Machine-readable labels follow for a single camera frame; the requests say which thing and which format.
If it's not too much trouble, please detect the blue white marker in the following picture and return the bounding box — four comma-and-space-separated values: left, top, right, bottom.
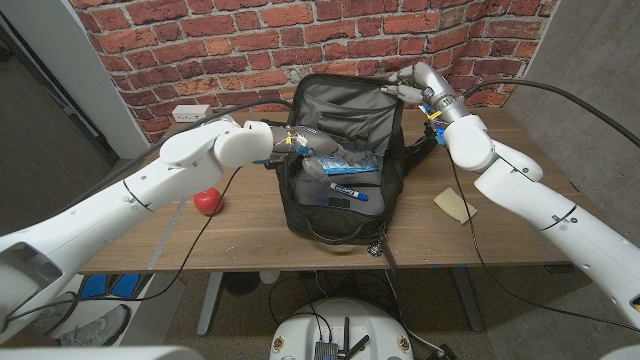
329, 182, 370, 202

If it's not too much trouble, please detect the blue plastic packet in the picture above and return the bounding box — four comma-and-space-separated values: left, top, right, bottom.
319, 153, 380, 176

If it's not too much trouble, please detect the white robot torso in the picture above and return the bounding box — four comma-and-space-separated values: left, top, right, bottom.
269, 298, 415, 360

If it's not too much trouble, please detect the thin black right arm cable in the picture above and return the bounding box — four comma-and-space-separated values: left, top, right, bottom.
447, 148, 640, 334

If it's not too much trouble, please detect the white power strip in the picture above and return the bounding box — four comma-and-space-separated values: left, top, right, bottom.
172, 104, 214, 124

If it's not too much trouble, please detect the grey table leg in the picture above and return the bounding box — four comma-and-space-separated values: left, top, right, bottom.
449, 267, 484, 332

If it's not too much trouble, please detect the grey sneaker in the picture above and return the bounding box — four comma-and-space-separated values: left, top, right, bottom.
29, 292, 76, 321
59, 303, 132, 347

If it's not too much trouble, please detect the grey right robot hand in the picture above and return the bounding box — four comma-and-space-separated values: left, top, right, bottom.
380, 61, 469, 124

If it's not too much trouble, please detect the black backpack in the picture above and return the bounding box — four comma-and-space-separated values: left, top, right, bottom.
259, 73, 437, 276

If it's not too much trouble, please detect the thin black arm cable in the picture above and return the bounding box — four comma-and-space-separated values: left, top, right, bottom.
447, 148, 640, 334
4, 167, 244, 322

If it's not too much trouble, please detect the black antenna module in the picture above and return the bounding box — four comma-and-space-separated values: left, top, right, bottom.
313, 316, 371, 360

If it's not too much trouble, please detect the yellow sponge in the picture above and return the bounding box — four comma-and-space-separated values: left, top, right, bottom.
433, 187, 478, 225

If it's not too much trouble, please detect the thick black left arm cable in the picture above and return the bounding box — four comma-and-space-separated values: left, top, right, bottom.
112, 98, 296, 176

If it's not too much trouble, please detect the blue floor pedal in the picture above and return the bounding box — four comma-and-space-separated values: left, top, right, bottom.
79, 273, 146, 300

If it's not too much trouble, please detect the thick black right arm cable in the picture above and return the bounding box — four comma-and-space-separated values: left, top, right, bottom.
462, 78, 640, 149

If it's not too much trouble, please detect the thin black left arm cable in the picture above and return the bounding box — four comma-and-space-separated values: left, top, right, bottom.
4, 167, 244, 322

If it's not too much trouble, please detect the red brick print backdrop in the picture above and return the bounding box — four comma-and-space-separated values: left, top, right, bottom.
69, 0, 559, 146

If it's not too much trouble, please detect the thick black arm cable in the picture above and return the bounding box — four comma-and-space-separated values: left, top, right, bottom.
112, 98, 296, 176
462, 78, 640, 149

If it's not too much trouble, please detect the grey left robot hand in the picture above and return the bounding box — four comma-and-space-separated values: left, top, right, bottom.
272, 124, 371, 182

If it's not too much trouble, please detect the white table leg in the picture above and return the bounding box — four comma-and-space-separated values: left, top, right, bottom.
196, 272, 224, 337

